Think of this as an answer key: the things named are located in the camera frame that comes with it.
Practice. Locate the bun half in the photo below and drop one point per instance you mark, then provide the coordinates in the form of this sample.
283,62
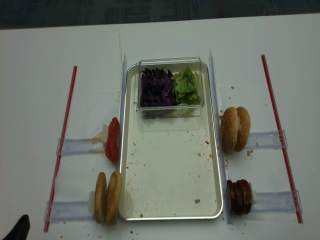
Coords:
100,198
113,197

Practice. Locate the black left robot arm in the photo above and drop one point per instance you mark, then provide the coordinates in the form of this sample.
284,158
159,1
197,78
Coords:
20,230

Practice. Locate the green lettuce pieces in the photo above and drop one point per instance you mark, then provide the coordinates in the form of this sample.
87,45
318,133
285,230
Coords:
186,87

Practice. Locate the red tomato slice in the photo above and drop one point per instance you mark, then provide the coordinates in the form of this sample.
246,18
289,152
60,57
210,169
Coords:
111,145

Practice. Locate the white pusher block at tomato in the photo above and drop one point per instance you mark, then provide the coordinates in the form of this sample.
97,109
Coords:
104,134

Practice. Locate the clear holder under tomato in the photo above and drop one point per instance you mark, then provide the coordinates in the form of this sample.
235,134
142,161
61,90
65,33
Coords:
68,146

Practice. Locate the stack of meat patties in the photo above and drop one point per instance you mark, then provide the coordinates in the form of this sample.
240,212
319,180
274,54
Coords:
240,197

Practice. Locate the white pusher block at patties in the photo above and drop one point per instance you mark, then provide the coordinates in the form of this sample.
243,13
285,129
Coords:
253,193

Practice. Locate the clear holder under patties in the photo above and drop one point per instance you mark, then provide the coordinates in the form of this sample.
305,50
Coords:
284,201

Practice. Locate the shredded purple cabbage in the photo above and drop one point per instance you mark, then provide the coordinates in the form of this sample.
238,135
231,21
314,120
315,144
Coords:
157,88

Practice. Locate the clear plastic salad box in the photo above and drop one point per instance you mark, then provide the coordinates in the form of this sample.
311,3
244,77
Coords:
175,65

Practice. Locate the metal serving tray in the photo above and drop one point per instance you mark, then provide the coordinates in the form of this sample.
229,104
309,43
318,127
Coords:
169,166

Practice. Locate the sesame bun top left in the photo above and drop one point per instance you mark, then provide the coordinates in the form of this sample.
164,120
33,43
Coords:
229,129

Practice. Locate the sesame bun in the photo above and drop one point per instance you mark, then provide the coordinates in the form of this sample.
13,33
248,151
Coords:
229,129
244,126

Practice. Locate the sesame bun top right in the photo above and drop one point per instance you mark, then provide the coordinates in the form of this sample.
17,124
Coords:
244,126

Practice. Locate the left red strip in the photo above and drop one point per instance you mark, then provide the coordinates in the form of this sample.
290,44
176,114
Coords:
58,158

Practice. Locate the red strip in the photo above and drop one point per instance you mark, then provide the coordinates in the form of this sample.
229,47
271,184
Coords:
293,189
58,158

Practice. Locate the clear holder under sesame buns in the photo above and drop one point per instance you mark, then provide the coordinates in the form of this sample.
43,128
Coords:
267,140

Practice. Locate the white pusher block at buns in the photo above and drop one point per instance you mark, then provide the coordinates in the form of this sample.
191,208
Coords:
91,203

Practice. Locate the right red strip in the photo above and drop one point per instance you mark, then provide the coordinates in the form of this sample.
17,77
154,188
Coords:
293,189

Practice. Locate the clear holder under bun bottoms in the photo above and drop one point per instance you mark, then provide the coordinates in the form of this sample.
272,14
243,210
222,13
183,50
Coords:
64,211

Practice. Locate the left clear vertical rail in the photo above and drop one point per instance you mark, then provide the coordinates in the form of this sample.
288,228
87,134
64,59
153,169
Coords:
123,82

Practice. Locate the clear vertical rail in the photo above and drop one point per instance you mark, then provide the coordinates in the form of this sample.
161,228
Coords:
216,118
123,82

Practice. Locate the right clear vertical rail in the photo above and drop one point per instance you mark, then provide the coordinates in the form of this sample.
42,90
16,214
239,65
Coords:
216,118

